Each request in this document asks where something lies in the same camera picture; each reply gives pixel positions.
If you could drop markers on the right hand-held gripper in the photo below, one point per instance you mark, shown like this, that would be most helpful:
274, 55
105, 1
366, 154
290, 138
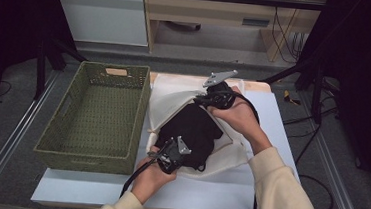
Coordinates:
219, 93

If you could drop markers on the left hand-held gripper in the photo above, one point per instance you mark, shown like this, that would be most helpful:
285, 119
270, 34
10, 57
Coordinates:
173, 153

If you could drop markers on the black garment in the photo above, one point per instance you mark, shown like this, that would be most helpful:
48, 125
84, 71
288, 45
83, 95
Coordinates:
195, 127

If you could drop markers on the white mesh laundry bag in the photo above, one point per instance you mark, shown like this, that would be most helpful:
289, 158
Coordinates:
170, 103

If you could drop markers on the person's right hand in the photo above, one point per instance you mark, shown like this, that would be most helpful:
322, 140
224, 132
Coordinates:
239, 118

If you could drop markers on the person's left hand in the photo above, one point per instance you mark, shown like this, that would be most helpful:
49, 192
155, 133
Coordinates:
150, 182

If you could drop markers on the yellow and black tool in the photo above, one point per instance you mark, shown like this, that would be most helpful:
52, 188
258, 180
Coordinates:
289, 97

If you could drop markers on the green woven basket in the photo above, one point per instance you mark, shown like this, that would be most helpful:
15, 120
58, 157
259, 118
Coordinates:
102, 118

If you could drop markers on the light wooden desk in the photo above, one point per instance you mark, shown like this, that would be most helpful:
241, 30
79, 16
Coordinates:
214, 9

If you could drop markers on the black metal stand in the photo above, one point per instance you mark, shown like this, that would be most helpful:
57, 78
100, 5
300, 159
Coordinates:
318, 91
40, 69

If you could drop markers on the white cabinet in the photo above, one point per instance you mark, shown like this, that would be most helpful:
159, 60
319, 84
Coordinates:
103, 18

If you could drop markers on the black curtain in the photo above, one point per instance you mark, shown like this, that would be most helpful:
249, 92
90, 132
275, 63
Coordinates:
8, 30
366, 82

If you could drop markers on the aluminium rail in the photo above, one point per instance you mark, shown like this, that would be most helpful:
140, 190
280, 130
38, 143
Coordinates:
10, 141
335, 176

